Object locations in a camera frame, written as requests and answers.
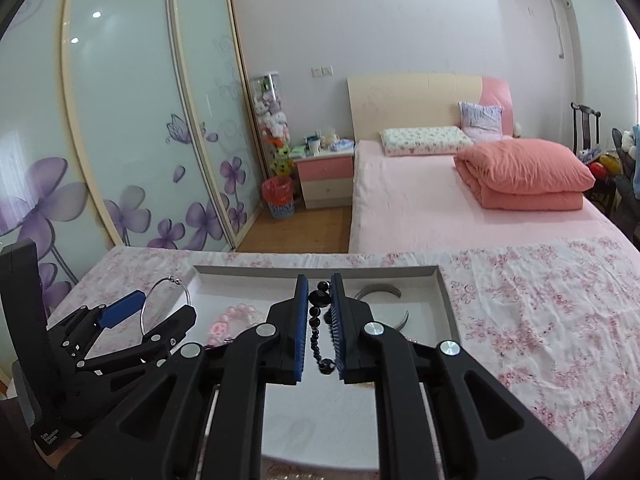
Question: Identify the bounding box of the white mug on nightstand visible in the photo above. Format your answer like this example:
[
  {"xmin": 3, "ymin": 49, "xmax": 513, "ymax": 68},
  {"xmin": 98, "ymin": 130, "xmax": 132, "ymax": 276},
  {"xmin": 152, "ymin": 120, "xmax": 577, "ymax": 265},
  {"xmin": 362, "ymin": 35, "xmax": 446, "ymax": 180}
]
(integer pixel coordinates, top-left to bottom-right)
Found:
[{"xmin": 306, "ymin": 136, "xmax": 322, "ymax": 156}]

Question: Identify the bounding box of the floral white pillow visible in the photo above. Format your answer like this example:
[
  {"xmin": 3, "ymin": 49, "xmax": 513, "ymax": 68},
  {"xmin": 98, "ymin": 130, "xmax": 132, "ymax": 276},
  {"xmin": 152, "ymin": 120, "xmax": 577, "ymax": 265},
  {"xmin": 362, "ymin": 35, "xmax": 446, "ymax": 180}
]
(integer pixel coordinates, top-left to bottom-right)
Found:
[{"xmin": 380, "ymin": 126, "xmax": 473, "ymax": 156}]

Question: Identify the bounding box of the plush toy display tube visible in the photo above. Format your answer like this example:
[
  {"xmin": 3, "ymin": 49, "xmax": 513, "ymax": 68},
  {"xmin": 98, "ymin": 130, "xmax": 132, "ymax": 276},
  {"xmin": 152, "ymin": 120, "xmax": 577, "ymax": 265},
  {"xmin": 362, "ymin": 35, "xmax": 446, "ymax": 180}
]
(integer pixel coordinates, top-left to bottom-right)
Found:
[{"xmin": 250, "ymin": 72, "xmax": 293, "ymax": 177}]

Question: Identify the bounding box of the folded salmon duvet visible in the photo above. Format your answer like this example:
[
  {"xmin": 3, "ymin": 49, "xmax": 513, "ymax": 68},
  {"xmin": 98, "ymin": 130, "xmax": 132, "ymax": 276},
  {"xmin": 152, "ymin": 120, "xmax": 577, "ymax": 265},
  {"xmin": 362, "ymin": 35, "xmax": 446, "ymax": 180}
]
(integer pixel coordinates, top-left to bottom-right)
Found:
[{"xmin": 454, "ymin": 139, "xmax": 596, "ymax": 211}]

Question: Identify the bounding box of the lilac patterned pillow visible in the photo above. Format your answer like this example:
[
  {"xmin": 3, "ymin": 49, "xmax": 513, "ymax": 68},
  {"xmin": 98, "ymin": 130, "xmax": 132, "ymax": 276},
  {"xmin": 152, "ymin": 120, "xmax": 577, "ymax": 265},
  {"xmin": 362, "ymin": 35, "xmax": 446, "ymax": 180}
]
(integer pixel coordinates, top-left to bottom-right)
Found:
[{"xmin": 459, "ymin": 102, "xmax": 503, "ymax": 143}]

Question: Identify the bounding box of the beige pink headboard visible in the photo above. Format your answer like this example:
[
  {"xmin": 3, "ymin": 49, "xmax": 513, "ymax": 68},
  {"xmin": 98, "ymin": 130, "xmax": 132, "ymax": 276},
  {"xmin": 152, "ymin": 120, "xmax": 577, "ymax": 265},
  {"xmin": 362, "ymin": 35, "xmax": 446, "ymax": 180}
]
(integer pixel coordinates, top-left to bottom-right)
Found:
[{"xmin": 347, "ymin": 73, "xmax": 514, "ymax": 141}]

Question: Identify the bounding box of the black bead bracelet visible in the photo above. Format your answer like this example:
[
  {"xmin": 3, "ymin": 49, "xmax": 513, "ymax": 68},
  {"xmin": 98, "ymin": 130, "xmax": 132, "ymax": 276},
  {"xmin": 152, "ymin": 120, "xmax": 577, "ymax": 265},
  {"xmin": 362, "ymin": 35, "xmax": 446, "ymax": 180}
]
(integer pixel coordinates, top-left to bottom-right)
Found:
[{"xmin": 305, "ymin": 279, "xmax": 336, "ymax": 375}]

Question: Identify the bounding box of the pink bed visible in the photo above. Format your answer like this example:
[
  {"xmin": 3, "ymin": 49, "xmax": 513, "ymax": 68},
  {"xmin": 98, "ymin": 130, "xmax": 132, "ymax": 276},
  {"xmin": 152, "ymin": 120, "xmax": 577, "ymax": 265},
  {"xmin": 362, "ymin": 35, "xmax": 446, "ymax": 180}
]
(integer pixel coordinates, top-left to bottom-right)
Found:
[{"xmin": 349, "ymin": 141, "xmax": 639, "ymax": 257}]

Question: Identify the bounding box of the pink chunky bead bracelet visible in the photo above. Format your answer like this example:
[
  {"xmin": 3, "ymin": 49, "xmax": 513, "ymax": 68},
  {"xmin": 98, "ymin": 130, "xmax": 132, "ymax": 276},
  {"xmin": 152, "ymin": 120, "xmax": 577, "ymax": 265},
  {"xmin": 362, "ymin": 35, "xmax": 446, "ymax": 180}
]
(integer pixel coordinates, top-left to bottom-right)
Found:
[{"xmin": 205, "ymin": 303, "xmax": 267, "ymax": 347}]

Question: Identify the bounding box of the floral pink table cloth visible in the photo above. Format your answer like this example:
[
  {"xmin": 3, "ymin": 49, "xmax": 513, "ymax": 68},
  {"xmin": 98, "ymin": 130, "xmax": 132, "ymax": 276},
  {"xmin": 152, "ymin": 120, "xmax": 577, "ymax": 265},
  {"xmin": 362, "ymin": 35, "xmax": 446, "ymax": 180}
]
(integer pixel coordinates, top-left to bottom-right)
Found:
[{"xmin": 51, "ymin": 236, "xmax": 639, "ymax": 477}]

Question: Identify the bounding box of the grey shallow cardboard tray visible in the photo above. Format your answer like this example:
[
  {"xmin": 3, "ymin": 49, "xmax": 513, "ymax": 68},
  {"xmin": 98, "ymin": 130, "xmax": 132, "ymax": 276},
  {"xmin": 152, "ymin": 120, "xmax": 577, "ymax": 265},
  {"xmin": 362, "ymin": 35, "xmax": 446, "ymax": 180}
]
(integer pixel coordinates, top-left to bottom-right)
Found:
[{"xmin": 169, "ymin": 263, "xmax": 462, "ymax": 474}]

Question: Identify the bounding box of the dark wooden chair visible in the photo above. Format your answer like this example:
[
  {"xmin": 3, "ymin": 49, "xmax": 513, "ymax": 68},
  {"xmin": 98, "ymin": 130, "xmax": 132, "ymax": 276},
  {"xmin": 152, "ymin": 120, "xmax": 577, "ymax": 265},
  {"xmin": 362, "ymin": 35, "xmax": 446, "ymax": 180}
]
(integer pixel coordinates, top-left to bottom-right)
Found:
[{"xmin": 570, "ymin": 102, "xmax": 602, "ymax": 154}]

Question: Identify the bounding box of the thin silver hoop bangle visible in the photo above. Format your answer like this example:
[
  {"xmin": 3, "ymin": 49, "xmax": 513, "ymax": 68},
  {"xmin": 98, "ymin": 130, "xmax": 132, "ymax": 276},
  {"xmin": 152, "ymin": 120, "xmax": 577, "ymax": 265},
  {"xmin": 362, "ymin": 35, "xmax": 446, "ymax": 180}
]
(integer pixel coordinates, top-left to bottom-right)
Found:
[{"xmin": 139, "ymin": 275, "xmax": 192, "ymax": 336}]

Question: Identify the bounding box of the wall switch plate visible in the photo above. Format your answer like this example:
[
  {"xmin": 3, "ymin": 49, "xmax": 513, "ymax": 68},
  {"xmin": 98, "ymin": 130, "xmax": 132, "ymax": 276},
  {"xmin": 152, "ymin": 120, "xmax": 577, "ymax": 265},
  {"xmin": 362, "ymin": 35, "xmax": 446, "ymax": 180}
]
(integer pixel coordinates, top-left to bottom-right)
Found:
[{"xmin": 311, "ymin": 66, "xmax": 334, "ymax": 78}]

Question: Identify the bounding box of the silver cuff bangle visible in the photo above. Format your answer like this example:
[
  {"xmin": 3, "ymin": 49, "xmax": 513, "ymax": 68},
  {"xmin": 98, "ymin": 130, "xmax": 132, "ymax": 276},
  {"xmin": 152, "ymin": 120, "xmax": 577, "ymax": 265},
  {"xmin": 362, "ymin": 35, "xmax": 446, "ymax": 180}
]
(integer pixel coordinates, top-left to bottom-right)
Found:
[{"xmin": 355, "ymin": 283, "xmax": 402, "ymax": 321}]

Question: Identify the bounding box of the blue plush robe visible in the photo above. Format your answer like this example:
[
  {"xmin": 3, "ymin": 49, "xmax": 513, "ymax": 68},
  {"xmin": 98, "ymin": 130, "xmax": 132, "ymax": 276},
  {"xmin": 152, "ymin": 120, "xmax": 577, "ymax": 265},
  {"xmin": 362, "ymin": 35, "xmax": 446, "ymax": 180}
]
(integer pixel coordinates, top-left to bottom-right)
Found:
[{"xmin": 632, "ymin": 124, "xmax": 640, "ymax": 196}]

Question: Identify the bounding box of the red lined waste basket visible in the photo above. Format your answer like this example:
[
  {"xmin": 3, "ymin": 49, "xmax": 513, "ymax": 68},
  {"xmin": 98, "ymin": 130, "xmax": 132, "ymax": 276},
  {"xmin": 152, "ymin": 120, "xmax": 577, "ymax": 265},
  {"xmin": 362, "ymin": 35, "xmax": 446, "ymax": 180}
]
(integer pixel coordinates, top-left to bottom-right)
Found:
[{"xmin": 262, "ymin": 177, "xmax": 295, "ymax": 219}]

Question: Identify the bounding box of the sliding glass floral wardrobe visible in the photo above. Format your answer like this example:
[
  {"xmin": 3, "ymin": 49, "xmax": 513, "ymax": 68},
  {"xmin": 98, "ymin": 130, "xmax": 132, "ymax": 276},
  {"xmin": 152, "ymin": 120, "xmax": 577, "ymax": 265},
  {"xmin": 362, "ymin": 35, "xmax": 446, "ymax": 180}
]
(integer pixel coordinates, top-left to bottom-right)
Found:
[{"xmin": 1, "ymin": 0, "xmax": 262, "ymax": 313}]

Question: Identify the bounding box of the pink beige nightstand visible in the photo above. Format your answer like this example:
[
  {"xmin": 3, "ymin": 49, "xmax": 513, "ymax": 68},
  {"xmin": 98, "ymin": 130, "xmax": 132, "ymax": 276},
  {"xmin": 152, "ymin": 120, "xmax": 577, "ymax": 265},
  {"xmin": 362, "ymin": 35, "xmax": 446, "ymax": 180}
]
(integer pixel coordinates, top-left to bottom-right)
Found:
[{"xmin": 295, "ymin": 148, "xmax": 355, "ymax": 209}]

